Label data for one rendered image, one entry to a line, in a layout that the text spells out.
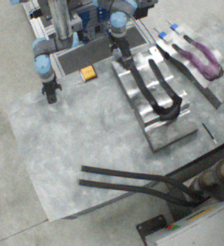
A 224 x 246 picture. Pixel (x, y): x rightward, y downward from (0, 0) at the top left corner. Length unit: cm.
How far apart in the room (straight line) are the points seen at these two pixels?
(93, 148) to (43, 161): 27
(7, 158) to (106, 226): 94
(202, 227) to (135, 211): 148
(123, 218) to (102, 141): 90
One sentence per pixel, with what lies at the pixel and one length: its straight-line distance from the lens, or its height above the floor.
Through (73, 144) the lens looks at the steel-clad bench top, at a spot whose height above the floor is 80.
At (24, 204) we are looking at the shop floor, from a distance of 257.
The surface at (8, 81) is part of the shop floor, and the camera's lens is 287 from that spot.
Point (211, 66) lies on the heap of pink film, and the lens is 185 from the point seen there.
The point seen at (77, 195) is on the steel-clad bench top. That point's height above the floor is 80.
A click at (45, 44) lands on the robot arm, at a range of 153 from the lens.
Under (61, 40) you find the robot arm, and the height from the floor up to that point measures 120.
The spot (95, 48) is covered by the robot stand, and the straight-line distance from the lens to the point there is 261.
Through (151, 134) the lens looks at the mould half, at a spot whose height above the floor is 86.
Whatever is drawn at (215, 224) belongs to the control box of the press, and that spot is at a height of 147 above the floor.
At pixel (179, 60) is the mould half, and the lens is 183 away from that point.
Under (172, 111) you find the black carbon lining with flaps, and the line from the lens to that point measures 171.
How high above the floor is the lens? 246
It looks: 73 degrees down
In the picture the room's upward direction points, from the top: 2 degrees counter-clockwise
